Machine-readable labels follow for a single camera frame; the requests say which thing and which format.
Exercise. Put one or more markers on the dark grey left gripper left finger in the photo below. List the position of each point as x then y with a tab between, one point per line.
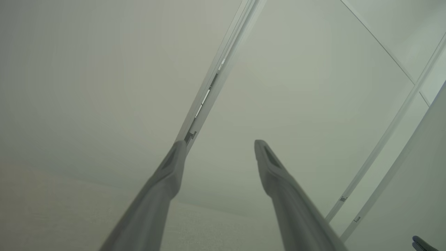
150	216

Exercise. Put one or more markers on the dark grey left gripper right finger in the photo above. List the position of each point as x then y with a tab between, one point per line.
296	216

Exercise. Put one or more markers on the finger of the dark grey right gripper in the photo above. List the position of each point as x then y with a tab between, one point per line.
422	245

